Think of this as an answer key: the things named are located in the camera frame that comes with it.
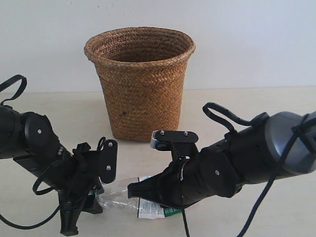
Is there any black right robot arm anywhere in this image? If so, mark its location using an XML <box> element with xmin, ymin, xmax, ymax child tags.
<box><xmin>127</xmin><ymin>112</ymin><xmax>316</xmax><ymax>209</ymax></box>

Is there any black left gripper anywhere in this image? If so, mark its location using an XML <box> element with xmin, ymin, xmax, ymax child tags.
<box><xmin>13</xmin><ymin>142</ymin><xmax>104</xmax><ymax>236</ymax></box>

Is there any clear plastic water bottle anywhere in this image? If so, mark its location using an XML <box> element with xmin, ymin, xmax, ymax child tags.
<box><xmin>98</xmin><ymin>176</ymin><xmax>182</xmax><ymax>220</ymax></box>

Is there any brown woven wicker basket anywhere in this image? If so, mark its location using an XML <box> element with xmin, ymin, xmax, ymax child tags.
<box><xmin>83</xmin><ymin>26</ymin><xmax>196</xmax><ymax>142</ymax></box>

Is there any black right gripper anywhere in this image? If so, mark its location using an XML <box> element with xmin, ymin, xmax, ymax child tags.
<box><xmin>127</xmin><ymin>158</ymin><xmax>222</xmax><ymax>209</ymax></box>

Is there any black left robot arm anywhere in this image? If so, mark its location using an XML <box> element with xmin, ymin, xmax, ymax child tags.
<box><xmin>0</xmin><ymin>106</ymin><xmax>101</xmax><ymax>237</ymax></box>

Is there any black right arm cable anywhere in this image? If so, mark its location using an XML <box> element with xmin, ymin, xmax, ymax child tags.
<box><xmin>181</xmin><ymin>101</ymin><xmax>316</xmax><ymax>237</ymax></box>

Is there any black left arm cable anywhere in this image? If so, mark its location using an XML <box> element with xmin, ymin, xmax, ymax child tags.
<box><xmin>0</xmin><ymin>75</ymin><xmax>75</xmax><ymax>229</ymax></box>

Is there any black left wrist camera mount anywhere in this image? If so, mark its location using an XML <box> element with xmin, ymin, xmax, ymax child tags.
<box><xmin>97</xmin><ymin>137</ymin><xmax>118</xmax><ymax>184</ymax></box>

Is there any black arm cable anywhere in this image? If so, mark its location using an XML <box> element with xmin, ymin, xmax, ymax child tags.
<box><xmin>181</xmin><ymin>101</ymin><xmax>316</xmax><ymax>237</ymax></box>
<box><xmin>0</xmin><ymin>75</ymin><xmax>75</xmax><ymax>229</ymax></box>

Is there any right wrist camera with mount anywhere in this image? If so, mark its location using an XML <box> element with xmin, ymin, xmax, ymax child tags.
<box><xmin>150</xmin><ymin>130</ymin><xmax>198</xmax><ymax>161</ymax></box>

